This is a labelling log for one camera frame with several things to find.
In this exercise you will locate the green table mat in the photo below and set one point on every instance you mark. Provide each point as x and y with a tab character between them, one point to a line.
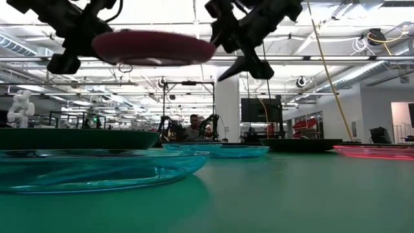
291	194

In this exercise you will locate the person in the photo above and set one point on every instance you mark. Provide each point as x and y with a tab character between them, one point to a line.
194	129

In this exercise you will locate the black metal gantry frame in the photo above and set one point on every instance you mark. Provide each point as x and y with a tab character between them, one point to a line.
189	83

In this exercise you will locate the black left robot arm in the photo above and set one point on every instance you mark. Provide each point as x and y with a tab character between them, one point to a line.
22	6

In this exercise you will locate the dark green plastic plate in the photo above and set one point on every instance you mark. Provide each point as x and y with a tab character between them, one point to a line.
300	145
81	139

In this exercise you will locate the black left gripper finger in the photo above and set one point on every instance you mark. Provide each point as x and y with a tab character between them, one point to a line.
101	57
103	27

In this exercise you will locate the black ceiling device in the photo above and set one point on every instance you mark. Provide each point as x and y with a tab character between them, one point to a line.
376	36

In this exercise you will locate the pink transparent plastic plate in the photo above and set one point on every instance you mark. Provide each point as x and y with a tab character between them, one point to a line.
152	48
375	152

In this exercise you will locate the black office chair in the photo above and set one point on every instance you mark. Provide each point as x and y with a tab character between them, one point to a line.
380	135

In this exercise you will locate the blue transparent plastic plate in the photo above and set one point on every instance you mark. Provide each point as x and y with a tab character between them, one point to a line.
239	151
97	178

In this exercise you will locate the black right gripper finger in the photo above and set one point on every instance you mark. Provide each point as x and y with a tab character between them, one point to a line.
224	37
241	66

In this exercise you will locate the red equipment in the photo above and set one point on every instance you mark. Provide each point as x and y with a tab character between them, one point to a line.
304	127

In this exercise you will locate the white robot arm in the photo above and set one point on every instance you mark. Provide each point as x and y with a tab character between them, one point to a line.
21	108

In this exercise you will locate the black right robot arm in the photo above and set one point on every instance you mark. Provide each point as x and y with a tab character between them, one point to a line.
292	8

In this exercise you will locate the black background robot arm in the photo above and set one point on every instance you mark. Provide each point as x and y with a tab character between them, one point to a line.
168	127
210	124

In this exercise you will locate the black monitor screen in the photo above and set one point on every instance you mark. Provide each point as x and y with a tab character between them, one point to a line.
258	110

